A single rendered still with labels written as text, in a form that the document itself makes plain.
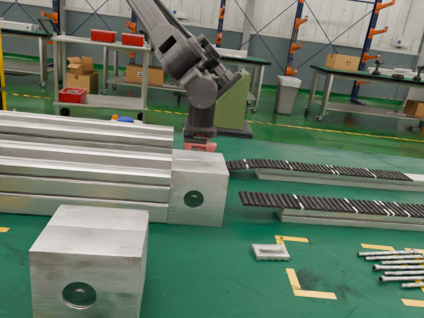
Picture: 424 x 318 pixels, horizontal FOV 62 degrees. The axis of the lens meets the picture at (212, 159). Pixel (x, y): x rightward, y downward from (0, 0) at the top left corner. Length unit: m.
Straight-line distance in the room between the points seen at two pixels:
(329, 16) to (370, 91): 2.01
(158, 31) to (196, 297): 0.53
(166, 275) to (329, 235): 0.30
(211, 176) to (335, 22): 8.26
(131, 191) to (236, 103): 0.70
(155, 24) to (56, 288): 0.57
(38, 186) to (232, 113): 0.75
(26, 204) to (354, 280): 0.49
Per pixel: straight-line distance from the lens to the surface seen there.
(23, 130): 0.78
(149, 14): 0.82
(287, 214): 0.64
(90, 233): 0.38
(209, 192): 0.55
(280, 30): 8.44
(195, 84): 0.65
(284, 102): 5.72
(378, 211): 0.71
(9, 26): 6.13
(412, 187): 0.97
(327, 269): 0.55
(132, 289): 0.37
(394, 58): 9.32
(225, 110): 1.18
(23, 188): 0.60
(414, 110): 6.53
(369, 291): 0.54
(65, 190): 0.58
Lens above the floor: 1.08
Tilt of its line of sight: 20 degrees down
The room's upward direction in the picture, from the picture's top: 7 degrees clockwise
